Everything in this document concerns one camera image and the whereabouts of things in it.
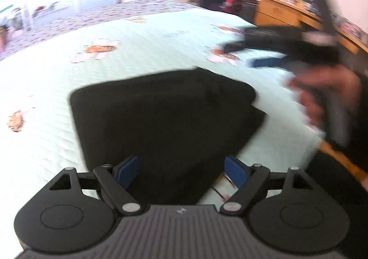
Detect black sofa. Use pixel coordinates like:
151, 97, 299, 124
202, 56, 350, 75
199, 0, 260, 18

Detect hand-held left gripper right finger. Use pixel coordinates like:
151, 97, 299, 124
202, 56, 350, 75
220, 155, 316, 216

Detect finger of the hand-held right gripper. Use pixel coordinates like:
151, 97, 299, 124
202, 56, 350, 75
251, 57, 288, 69
221, 40, 260, 54

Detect black pants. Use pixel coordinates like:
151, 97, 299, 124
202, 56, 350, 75
69, 67, 268, 207

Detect person's right hand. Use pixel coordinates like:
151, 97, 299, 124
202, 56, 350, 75
287, 64, 363, 128

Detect person's right forearm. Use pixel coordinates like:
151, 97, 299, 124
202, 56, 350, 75
325, 69, 368, 157

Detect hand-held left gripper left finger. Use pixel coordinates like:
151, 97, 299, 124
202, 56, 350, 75
49, 155, 143, 216

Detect wooden dresser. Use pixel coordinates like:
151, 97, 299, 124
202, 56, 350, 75
254, 0, 368, 56

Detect mint quilted bee bedspread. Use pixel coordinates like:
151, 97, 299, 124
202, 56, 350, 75
0, 0, 326, 208

